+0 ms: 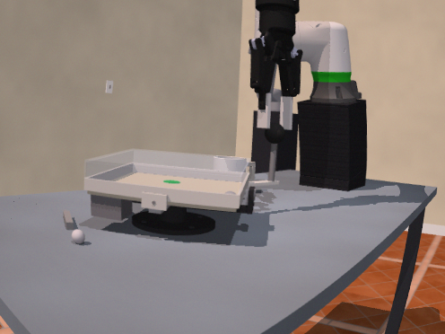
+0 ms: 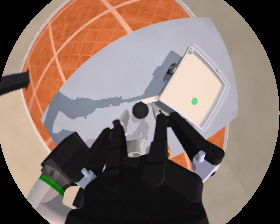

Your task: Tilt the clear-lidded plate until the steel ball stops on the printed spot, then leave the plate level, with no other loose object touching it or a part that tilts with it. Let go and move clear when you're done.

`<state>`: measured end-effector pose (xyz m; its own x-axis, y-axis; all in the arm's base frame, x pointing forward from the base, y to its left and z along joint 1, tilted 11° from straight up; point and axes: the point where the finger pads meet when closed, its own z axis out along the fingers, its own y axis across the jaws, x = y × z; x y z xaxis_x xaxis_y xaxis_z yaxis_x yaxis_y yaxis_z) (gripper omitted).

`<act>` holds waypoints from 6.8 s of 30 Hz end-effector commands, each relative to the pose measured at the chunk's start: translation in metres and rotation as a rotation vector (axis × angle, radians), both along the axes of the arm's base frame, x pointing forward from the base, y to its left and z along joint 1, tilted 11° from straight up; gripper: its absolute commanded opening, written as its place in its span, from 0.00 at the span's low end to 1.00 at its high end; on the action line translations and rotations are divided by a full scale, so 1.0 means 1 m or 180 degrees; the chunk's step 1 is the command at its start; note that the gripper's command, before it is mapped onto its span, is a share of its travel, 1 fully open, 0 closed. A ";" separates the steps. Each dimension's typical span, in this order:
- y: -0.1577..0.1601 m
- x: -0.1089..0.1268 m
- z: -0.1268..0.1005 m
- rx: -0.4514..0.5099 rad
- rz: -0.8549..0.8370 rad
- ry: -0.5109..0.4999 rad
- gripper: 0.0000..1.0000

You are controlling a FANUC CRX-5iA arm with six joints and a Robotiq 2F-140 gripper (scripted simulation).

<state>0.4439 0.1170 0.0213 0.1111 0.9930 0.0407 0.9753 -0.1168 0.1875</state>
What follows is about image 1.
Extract white ball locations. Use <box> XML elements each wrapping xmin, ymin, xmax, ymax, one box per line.
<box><xmin>72</xmin><ymin>229</ymin><xmax>85</xmax><ymax>243</ymax></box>

